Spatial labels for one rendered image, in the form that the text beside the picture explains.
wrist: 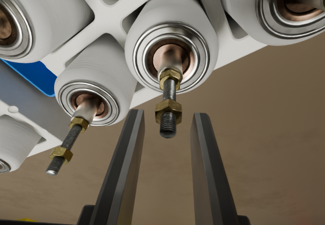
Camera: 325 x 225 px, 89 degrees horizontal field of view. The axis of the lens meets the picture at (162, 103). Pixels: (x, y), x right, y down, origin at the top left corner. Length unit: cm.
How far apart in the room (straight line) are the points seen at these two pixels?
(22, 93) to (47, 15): 28
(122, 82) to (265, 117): 53
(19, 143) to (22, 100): 9
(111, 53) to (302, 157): 85
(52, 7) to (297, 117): 69
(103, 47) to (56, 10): 7
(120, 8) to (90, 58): 7
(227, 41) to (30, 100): 41
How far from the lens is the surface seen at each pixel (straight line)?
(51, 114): 48
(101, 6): 24
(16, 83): 47
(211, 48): 17
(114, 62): 23
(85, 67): 21
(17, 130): 47
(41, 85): 46
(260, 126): 68
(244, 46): 26
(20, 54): 22
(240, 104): 57
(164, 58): 16
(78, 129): 20
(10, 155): 45
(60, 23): 22
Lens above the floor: 40
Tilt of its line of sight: 49 degrees down
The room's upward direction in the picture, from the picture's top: 175 degrees counter-clockwise
